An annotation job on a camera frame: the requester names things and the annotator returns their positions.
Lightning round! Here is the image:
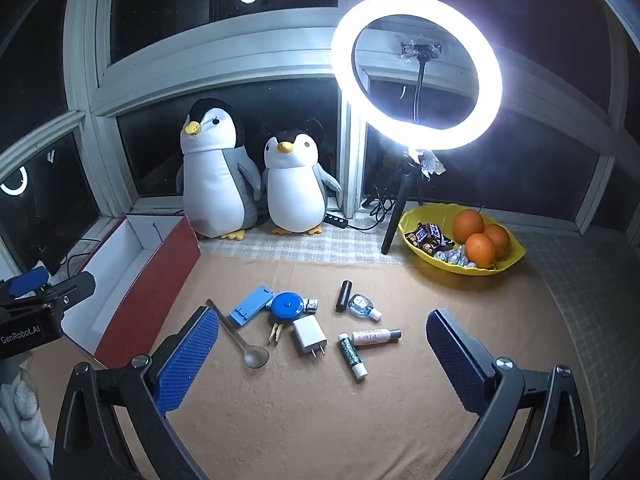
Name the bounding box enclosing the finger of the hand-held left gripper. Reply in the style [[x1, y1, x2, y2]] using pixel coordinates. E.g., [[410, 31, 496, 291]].
[[37, 272, 97, 307], [0, 266, 52, 299]]

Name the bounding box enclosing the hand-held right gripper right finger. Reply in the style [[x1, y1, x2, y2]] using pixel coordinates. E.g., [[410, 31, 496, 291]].
[[426, 308, 591, 480]]

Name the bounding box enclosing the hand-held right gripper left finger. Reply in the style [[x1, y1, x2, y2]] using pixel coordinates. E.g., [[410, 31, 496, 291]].
[[52, 305, 221, 480]]

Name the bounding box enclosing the grey spoon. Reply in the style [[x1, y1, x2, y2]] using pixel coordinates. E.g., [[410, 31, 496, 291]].
[[205, 299, 271, 370]]

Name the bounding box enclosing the red cardboard box white inside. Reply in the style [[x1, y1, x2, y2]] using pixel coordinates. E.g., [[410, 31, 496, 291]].
[[59, 213, 202, 370]]

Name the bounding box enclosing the pale pink tube grey cap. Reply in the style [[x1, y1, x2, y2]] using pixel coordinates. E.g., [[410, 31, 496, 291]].
[[350, 327, 402, 347]]

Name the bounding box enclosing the blue phone stand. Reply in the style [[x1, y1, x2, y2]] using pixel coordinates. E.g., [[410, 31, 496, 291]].
[[228, 286, 275, 329]]

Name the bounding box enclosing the green lip balm stick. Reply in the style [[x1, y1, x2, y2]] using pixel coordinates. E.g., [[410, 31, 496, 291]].
[[337, 332, 369, 379]]

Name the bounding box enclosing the small clear bottle white cap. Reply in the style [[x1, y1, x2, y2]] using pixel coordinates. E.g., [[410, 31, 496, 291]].
[[348, 294, 383, 322]]

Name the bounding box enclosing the blue round lid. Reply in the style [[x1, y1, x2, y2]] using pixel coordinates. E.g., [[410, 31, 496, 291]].
[[270, 291, 307, 322]]

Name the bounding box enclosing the white plug charger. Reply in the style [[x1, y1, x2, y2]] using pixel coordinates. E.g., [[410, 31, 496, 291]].
[[291, 314, 328, 358]]

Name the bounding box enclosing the person's left forearm white sleeve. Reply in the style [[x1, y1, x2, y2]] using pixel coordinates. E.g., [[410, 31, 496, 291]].
[[0, 355, 53, 480]]

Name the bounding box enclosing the pile of silver wrapped candies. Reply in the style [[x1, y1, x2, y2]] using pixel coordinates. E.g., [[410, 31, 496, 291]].
[[434, 249, 477, 268]]

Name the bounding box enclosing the orange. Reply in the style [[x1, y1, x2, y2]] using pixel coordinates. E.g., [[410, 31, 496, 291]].
[[482, 223, 512, 258], [453, 209, 485, 243], [464, 233, 497, 268]]

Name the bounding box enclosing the dark wrapped chocolate bar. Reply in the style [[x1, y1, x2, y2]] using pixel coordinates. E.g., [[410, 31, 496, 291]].
[[417, 239, 456, 255], [412, 223, 446, 243]]

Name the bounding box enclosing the yellow leaf-shaped bowl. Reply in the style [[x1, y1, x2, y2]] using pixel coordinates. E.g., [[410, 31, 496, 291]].
[[398, 203, 527, 277]]

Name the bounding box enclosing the plaid cloth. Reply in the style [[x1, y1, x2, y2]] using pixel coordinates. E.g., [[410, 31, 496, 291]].
[[197, 200, 640, 411]]

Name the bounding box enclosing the black tripod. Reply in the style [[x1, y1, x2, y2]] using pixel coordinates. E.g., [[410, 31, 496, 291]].
[[381, 152, 431, 256]]

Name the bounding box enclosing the large penguin plush toy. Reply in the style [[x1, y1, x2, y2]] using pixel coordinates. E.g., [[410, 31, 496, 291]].
[[178, 98, 263, 241]]

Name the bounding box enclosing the small penguin plush toy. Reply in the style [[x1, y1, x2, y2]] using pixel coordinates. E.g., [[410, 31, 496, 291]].
[[260, 129, 343, 236]]

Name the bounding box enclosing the black gooseneck phone clamp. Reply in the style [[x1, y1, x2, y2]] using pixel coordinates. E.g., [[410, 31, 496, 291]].
[[398, 37, 443, 123]]

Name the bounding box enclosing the black ring light cable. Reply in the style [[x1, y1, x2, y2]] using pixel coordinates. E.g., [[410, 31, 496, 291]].
[[345, 185, 397, 232]]

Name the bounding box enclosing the white window frame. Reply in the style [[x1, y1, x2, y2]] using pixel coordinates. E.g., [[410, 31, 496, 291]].
[[0, 0, 640, 261]]

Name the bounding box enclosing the white ring light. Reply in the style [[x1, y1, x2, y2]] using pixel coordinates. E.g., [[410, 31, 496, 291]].
[[331, 0, 503, 152]]

